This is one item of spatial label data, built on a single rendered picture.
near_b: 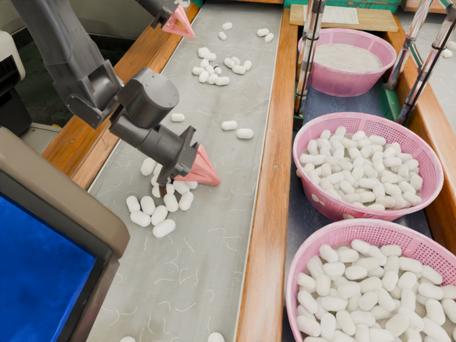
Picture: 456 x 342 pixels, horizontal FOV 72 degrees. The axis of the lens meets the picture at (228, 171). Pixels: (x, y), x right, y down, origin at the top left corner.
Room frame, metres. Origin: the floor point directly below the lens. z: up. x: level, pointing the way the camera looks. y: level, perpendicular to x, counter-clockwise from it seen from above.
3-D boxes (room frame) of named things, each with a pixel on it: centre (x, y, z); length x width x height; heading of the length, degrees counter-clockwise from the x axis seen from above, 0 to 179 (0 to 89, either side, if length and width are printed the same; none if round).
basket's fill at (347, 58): (0.86, -0.33, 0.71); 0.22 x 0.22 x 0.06
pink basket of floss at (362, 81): (0.86, -0.33, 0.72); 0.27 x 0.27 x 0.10
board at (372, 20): (1.08, -0.37, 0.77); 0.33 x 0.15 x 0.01; 80
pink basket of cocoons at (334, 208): (0.43, -0.26, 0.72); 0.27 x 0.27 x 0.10
